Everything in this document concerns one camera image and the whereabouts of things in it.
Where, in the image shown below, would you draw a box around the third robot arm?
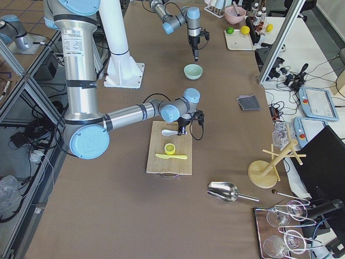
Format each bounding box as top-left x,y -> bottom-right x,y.
1,15 -> 36,54

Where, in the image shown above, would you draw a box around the grey folded cloth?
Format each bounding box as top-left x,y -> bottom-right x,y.
237,95 -> 261,111

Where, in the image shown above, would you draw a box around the white ceramic spoon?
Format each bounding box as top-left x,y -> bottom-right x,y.
161,129 -> 178,136

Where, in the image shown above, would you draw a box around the metal scoop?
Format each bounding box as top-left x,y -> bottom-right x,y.
207,182 -> 260,202

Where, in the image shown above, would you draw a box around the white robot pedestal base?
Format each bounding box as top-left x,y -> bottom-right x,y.
99,0 -> 144,89

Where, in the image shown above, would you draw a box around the white wire cup rack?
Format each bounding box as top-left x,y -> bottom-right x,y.
204,0 -> 227,18

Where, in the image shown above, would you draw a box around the blue teach pendant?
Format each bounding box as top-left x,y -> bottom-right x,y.
299,86 -> 339,121
293,117 -> 328,148

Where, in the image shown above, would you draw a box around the bottle rack with bottles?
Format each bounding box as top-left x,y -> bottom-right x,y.
245,3 -> 266,45

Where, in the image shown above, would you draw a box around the yellow plastic knife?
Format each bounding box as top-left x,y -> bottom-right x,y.
155,153 -> 188,160

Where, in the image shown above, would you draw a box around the black monitor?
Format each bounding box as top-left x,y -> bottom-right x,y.
293,126 -> 344,201

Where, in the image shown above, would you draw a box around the mint green bowl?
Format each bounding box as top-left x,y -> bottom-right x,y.
183,64 -> 203,80

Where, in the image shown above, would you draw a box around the wine glass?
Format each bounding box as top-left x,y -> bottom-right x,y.
263,230 -> 307,258
266,200 -> 307,227

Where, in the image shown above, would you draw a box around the wire glass rack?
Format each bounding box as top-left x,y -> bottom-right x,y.
253,200 -> 323,258

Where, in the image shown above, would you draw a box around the clear plastic container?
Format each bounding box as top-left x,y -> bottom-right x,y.
272,122 -> 295,149

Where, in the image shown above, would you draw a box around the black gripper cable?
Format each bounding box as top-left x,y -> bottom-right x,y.
142,93 -> 205,141
164,1 -> 211,51

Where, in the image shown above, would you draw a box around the pink ribbed bowl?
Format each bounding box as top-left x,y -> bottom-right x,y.
224,6 -> 246,24

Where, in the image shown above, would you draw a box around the beige bunny tray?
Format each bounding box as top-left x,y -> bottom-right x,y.
224,29 -> 254,51

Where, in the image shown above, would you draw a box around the bamboo cutting board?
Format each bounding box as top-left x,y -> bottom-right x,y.
146,121 -> 192,177

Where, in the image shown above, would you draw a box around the wooden mug tree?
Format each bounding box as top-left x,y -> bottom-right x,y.
247,139 -> 307,188

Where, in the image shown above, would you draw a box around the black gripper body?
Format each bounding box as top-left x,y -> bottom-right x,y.
188,35 -> 200,51
178,114 -> 192,130

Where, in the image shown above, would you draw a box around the aluminium frame post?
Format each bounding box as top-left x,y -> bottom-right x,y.
258,0 -> 305,85

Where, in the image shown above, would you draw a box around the yellow lemon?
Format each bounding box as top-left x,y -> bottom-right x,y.
240,25 -> 250,35
266,24 -> 274,33

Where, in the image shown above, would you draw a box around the green lime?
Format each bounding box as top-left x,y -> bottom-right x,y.
226,27 -> 234,34

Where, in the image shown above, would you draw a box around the lemon slice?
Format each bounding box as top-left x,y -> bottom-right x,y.
164,143 -> 176,155

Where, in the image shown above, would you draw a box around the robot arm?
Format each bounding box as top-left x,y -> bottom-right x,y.
44,1 -> 200,160
149,1 -> 202,62

